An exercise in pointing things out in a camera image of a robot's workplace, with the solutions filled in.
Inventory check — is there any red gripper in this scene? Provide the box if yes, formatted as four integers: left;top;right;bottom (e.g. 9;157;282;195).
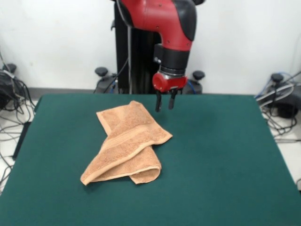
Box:
152;72;189;113

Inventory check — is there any tan terry towel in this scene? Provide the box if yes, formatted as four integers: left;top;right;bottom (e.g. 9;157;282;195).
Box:
80;100;174;186

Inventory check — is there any dark green table cloth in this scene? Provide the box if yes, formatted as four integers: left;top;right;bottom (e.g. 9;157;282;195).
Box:
0;94;301;226

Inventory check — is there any black stand base foot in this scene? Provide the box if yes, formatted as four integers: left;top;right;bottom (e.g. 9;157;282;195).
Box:
256;73;301;118
0;63;31;111

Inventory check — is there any black pedestal foot knob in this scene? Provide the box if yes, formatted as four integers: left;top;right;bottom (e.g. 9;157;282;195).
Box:
187;70;205;95
94;67;118;94

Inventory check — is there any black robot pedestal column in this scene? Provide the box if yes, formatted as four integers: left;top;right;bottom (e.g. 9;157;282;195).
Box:
110;0;196;95

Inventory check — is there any floor cable tangle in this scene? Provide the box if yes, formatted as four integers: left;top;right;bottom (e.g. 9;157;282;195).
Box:
255;70;301;144
0;77;36;196

